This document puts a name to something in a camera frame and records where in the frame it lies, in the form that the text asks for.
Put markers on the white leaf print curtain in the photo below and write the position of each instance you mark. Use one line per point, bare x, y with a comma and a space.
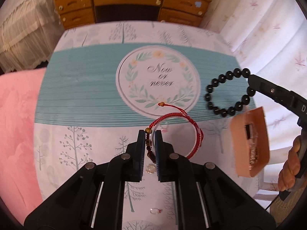
263, 28

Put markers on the blue sticker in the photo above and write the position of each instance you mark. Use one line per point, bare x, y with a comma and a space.
197, 4

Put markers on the flower brooch with round pendant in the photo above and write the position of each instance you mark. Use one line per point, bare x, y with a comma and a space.
150, 169

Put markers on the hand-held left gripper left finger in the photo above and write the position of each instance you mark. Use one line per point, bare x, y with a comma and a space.
141, 155

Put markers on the person's right hand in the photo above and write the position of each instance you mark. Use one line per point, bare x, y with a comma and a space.
291, 165

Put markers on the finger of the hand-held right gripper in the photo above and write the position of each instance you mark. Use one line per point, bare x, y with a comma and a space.
266, 87

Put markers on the pink box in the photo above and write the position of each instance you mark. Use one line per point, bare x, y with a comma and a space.
239, 148

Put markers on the pink fluffy blanket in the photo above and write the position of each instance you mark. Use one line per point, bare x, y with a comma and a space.
16, 124

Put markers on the white furniture frame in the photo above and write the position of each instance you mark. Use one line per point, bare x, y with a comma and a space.
263, 189

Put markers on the cream lace bed cover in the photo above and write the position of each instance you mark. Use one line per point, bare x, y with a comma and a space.
24, 28

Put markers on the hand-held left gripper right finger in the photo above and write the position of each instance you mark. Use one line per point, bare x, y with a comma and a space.
159, 155

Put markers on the tree print tablecloth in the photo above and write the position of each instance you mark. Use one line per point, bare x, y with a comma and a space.
84, 76

